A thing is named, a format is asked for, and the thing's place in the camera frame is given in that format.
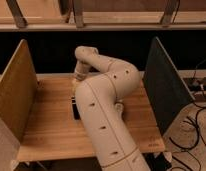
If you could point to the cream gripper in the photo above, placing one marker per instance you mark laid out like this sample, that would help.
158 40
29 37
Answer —
76 81

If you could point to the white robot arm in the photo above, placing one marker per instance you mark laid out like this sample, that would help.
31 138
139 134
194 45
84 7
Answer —
103 81

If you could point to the left wooden side panel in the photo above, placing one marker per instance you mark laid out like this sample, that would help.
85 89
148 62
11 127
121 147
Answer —
18 86

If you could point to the right dark side panel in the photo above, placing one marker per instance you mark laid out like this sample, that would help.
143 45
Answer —
167 91

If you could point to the wooden shelf frame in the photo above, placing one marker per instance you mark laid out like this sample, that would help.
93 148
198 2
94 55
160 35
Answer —
102 15

